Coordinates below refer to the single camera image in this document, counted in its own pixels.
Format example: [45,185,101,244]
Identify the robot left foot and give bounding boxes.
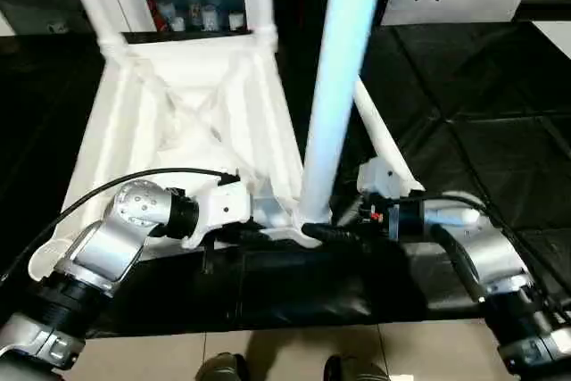
[195,352,250,381]

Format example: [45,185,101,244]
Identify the white flat board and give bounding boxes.
[533,19,571,57]

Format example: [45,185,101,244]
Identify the white plastic table top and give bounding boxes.
[27,28,334,282]

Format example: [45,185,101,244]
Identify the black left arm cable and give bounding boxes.
[0,167,240,285]

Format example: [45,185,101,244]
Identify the white leg with black mark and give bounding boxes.
[66,0,131,70]

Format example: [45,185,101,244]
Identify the black work mat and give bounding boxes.
[0,19,571,338]

